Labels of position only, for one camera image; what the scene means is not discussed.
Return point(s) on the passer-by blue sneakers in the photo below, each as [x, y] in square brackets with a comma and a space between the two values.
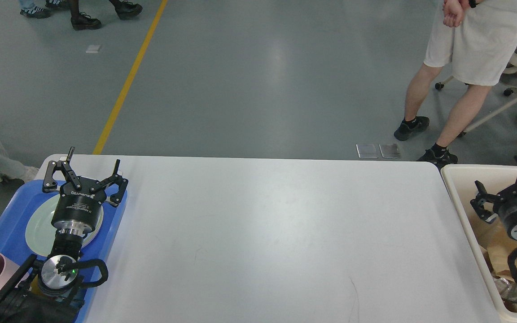
[31, 10]

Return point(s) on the metal floor plate left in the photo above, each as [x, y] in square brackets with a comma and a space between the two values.
[367, 151]

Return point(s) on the dark green mug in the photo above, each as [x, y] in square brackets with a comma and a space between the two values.
[34, 286]

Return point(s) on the aluminium foil tray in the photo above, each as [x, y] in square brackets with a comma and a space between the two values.
[506, 289]

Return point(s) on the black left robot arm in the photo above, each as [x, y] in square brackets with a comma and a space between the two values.
[60, 273]

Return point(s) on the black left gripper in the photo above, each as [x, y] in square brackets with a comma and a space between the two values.
[76, 208]

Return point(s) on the metal floor plate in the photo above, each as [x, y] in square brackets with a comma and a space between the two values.
[367, 151]
[390, 151]

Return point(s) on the beige plastic bin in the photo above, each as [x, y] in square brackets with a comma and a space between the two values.
[460, 181]

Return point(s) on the brown paper bag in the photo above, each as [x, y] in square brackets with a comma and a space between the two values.
[499, 247]

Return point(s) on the light green plate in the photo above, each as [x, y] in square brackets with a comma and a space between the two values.
[39, 234]

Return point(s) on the person in white shirt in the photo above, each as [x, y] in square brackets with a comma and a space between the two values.
[478, 38]

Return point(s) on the metal floor plate right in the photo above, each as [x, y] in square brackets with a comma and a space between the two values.
[390, 151]

